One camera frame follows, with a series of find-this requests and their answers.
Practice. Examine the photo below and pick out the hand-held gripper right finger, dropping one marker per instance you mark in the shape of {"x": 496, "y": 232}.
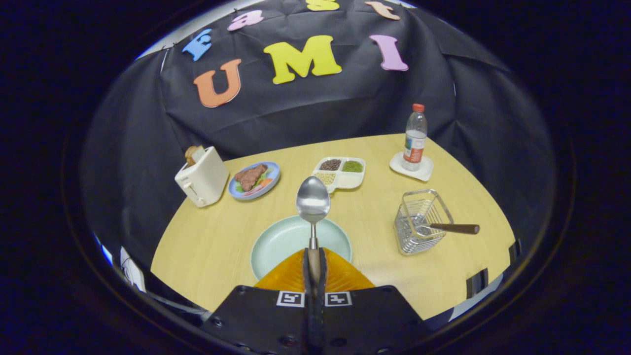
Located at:
{"x": 365, "y": 320}

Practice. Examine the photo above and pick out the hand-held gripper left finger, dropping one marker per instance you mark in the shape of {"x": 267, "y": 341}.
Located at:
{"x": 266, "y": 320}

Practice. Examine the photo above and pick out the light green round plate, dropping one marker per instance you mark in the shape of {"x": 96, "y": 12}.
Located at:
{"x": 281, "y": 241}

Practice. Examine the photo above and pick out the black table clamp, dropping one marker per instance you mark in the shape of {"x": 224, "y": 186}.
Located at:
{"x": 476, "y": 283}
{"x": 515, "y": 251}

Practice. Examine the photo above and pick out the blue plate with food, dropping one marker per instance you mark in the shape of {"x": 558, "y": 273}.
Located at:
{"x": 268, "y": 185}

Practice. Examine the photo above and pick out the white divided bean dish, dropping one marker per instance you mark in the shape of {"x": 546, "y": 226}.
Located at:
{"x": 350, "y": 180}

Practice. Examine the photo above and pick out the brown steak piece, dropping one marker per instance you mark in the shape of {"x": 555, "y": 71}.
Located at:
{"x": 250, "y": 176}

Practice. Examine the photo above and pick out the cream white toaster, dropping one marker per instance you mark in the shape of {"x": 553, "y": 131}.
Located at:
{"x": 204, "y": 180}

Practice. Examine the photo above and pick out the white square coaster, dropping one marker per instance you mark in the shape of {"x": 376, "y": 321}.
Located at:
{"x": 424, "y": 172}

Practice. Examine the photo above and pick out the toasted bread slice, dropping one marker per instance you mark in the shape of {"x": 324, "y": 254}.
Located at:
{"x": 192, "y": 153}

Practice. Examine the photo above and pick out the clear water bottle red cap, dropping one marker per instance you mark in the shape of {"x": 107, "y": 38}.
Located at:
{"x": 415, "y": 143}

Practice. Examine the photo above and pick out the black backdrop cloth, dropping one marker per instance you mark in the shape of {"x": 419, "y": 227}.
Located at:
{"x": 305, "y": 113}

